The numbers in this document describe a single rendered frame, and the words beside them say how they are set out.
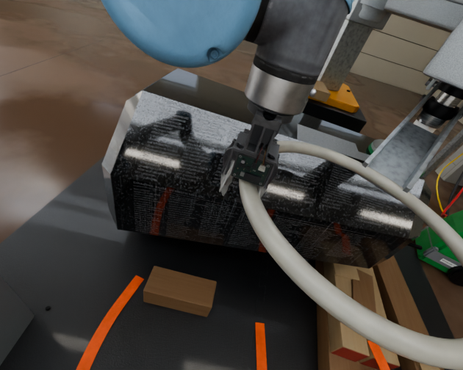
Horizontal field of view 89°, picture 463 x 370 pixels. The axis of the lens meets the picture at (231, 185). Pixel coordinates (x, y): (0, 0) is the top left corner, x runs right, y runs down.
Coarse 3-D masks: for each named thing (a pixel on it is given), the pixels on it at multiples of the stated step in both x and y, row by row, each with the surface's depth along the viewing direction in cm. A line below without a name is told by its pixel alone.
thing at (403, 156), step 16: (416, 112) 83; (400, 128) 70; (416, 128) 78; (448, 128) 72; (384, 144) 66; (400, 144) 73; (416, 144) 73; (432, 144) 74; (368, 160) 61; (384, 160) 68; (400, 160) 68; (416, 160) 69; (400, 176) 65; (416, 176) 59
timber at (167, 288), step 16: (160, 272) 106; (176, 272) 108; (144, 288) 100; (160, 288) 101; (176, 288) 103; (192, 288) 104; (208, 288) 106; (160, 304) 105; (176, 304) 103; (192, 304) 101; (208, 304) 101
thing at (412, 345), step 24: (288, 144) 57; (360, 168) 62; (240, 192) 39; (408, 192) 58; (264, 216) 34; (432, 216) 53; (264, 240) 32; (456, 240) 48; (288, 264) 29; (312, 288) 28; (336, 288) 28; (336, 312) 27; (360, 312) 26; (384, 336) 25; (408, 336) 26; (432, 336) 28; (432, 360) 25; (456, 360) 26
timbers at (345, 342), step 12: (324, 264) 132; (324, 276) 128; (336, 276) 118; (348, 288) 115; (384, 312) 110; (336, 324) 103; (336, 336) 100; (348, 336) 98; (360, 336) 99; (336, 348) 98; (348, 348) 94; (360, 348) 95; (360, 360) 100; (372, 360) 96; (396, 360) 95
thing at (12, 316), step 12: (0, 276) 71; (0, 288) 72; (0, 300) 74; (12, 300) 79; (0, 312) 75; (12, 312) 81; (24, 312) 87; (0, 324) 76; (12, 324) 82; (24, 324) 89; (0, 336) 78; (12, 336) 84; (0, 348) 79; (0, 360) 81
